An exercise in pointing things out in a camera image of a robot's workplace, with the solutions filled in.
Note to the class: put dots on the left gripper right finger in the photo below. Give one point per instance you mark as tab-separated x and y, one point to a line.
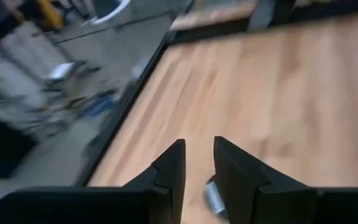
291	207

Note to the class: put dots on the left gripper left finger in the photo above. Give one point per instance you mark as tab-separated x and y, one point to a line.
89	207

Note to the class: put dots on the black computer tower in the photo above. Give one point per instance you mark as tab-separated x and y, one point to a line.
2	146

